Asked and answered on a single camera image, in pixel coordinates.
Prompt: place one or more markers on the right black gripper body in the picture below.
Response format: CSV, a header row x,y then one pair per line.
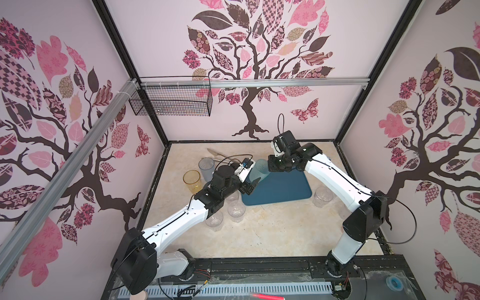
x,y
274,163

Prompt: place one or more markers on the teal dotted plastic cup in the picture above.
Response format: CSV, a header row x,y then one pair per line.
x,y
260,170

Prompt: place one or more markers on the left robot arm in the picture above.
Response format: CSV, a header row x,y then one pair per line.
x,y
140,257

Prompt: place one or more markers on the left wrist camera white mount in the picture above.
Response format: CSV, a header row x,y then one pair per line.
x,y
244,169

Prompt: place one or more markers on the white slotted cable duct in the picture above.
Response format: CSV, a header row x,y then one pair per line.
x,y
247,289

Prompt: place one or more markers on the black wire basket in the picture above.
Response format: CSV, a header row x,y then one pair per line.
x,y
173,96

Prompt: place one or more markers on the clear glass near right arm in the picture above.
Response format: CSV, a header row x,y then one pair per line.
x,y
322,196

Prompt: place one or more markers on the tall frosted blue cup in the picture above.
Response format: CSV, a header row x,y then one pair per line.
x,y
207,168

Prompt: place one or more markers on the clear ribbed short glass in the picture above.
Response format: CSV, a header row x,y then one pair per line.
x,y
215,222

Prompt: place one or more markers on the clear faceted glass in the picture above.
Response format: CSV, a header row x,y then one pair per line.
x,y
236,196

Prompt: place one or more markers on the beige round sponge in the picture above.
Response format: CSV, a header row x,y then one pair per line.
x,y
143,295

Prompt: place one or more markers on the pink pen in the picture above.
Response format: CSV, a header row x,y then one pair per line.
x,y
266,297

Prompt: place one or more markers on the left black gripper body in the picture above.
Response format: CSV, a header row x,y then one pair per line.
x,y
236,184

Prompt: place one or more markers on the teal plastic tray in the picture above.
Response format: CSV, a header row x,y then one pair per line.
x,y
279,187

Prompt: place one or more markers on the blue tape roll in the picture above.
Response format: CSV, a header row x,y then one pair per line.
x,y
394,283

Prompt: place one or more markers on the yellow transparent cup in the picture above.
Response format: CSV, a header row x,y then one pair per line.
x,y
192,179

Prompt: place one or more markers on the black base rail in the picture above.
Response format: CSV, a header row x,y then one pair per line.
x,y
315,266

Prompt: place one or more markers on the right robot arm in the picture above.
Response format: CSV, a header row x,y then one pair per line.
x,y
367,208

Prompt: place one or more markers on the aluminium rail back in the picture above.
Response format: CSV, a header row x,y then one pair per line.
x,y
261,83

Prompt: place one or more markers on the metal tongs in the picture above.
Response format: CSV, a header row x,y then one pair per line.
x,y
225,159

